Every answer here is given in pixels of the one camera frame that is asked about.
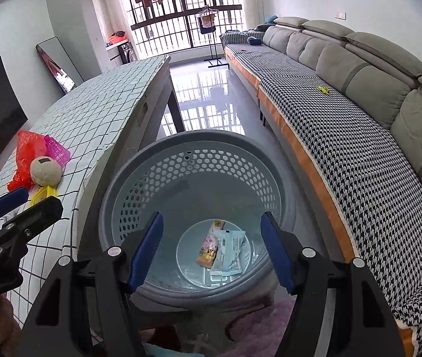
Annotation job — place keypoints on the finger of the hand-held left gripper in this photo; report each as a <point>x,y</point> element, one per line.
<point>43,212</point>
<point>8,200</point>

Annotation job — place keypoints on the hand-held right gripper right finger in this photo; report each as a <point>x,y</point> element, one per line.
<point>274,249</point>

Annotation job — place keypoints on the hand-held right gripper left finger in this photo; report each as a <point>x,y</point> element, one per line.
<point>147,249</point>

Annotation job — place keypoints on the yellow plastic piece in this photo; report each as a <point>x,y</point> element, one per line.
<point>45,193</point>

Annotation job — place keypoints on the beige round ball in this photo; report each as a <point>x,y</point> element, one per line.
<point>45,171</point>

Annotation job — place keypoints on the pink plastic mesh shuttlecock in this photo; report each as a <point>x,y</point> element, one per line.
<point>57,150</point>

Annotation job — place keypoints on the grey perforated plastic basket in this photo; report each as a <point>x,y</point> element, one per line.
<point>196,171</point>

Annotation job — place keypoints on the person's left hand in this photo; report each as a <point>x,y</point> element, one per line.
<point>8,318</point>

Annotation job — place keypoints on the white blue packet wrapper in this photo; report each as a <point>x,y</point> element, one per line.
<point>231,254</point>

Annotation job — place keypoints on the red plastic bag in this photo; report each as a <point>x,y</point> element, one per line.
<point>28,152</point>

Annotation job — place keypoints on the orange pink snack wrapper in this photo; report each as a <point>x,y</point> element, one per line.
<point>211,247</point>

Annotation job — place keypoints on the purple fluffy cloth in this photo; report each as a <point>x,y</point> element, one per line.
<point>266,327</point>

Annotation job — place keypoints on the white checked tablecloth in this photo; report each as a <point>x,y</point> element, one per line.
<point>95,108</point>

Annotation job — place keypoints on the leaning floor mirror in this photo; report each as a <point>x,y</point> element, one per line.
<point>58,67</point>

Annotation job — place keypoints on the small yellow toy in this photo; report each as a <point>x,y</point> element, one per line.
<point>323,89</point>

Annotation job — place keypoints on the washing machine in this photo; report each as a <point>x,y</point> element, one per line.
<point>128,52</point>

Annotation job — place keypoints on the red orange bag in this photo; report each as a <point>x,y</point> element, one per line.
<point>118,38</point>

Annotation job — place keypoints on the grey sofa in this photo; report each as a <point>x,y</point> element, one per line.
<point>367,81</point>

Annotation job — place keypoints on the black clothes stand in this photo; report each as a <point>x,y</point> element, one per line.
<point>212,50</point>

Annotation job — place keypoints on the dark blue pillow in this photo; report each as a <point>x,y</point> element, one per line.
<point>252,40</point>

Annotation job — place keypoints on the black window grille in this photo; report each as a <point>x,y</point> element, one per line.
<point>181,26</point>

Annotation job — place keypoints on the blue cushion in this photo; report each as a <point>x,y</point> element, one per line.
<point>271,19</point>

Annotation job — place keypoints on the garment on hanger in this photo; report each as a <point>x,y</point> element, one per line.
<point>207,21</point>

